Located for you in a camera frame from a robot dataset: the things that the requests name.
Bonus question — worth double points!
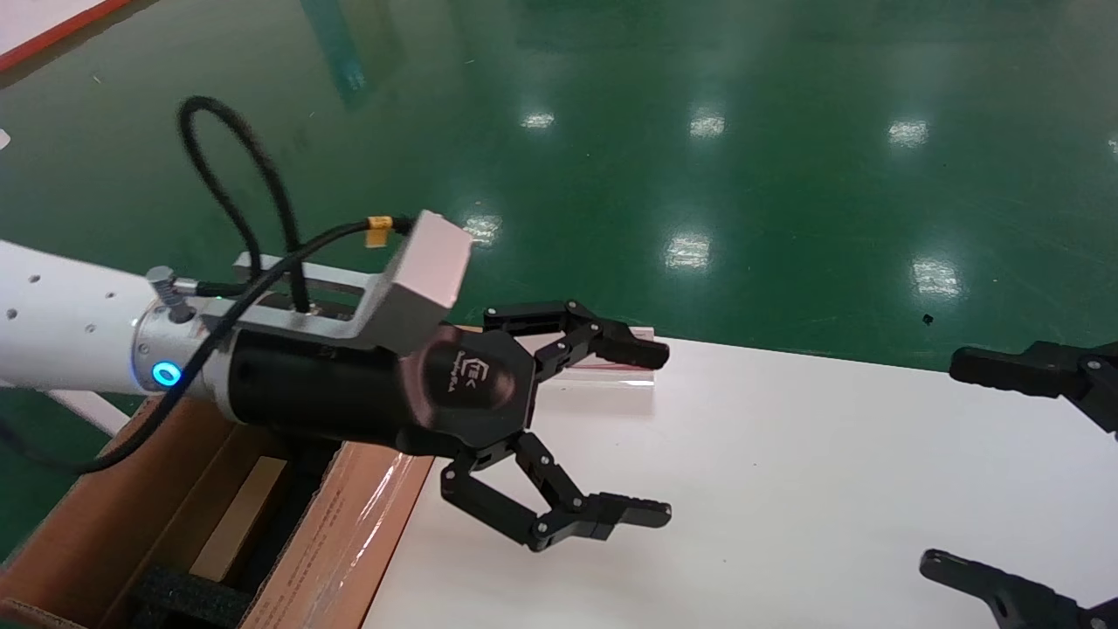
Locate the thin black camera cable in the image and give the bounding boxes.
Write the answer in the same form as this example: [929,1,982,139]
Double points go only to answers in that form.
[0,214,416,477]

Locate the large cardboard box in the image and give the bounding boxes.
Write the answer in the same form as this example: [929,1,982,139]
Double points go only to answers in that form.
[0,393,438,629]

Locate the black foam insert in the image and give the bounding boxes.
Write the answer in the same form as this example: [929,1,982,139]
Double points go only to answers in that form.
[131,566,254,629]

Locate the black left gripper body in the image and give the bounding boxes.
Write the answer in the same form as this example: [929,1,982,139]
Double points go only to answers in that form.
[214,325,538,460]

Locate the acrylic sign with Chinese text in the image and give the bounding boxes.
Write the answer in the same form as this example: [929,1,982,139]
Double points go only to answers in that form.
[559,328,656,387]

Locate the white pipe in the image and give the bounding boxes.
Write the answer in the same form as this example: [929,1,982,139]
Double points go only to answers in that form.
[44,389,132,438]

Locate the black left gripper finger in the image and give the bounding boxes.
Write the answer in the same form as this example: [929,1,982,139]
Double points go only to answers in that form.
[483,300,671,385]
[439,430,673,553]

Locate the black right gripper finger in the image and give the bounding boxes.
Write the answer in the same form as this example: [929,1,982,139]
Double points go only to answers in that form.
[919,550,1118,629]
[949,341,1118,438]

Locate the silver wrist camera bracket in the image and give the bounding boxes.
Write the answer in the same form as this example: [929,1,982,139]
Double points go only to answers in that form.
[231,210,474,343]

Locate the small cardboard box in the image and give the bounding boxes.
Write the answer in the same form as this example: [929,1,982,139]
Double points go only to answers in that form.
[188,454,289,582]

